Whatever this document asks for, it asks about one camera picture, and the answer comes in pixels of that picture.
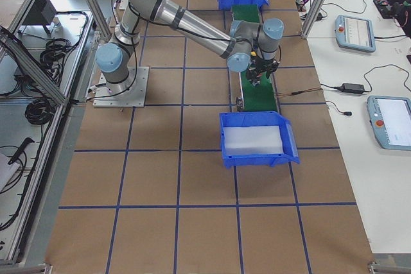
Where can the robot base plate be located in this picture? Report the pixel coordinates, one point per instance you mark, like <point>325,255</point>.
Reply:
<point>130,93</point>

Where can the green conveyor belt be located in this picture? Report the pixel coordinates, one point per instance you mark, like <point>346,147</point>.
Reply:
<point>257,92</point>

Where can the blue right plastic bin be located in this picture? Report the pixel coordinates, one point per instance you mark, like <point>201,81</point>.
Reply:
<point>268,118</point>

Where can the black power brick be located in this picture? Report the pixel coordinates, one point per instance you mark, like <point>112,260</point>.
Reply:
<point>352,88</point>

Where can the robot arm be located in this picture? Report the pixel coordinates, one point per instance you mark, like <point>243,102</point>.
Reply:
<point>250,47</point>

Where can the teach pendant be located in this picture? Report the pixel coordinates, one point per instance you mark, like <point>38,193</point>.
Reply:
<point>390,121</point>
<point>355,33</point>

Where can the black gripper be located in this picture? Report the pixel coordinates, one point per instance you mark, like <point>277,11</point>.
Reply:
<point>261,69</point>

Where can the white foam pad right bin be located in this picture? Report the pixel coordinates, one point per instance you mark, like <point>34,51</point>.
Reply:
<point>252,140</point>

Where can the teach pendant near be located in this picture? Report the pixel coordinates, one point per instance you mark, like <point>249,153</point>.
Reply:
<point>390,121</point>

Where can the teach pendant far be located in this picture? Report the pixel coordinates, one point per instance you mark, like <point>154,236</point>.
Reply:
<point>355,33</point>

